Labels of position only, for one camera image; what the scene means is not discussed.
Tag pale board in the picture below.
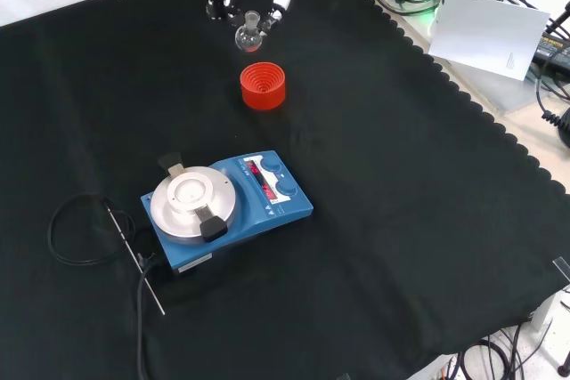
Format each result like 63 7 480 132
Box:
427 0 551 84

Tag thin metal probe rod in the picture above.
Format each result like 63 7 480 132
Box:
103 197 167 316

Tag thin black probe cable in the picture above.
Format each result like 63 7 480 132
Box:
47 193 137 266

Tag clear tape strip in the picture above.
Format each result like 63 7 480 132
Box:
551 256 570 285

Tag white bracket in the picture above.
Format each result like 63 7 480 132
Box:
529 285 570 333

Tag black floor cables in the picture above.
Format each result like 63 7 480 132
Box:
443 322 570 380

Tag black cloth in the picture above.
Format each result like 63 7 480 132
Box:
0 0 570 380

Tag blue heater with metal plate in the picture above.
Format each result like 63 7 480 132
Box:
140 149 314 279

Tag orange stepped flask ring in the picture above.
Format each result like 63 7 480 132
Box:
240 61 288 111

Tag clear round-bottom glass flask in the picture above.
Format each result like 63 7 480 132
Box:
234 10 265 54

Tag thick black power cable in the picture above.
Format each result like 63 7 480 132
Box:
134 251 158 380

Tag black power adapter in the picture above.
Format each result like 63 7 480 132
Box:
533 31 570 70

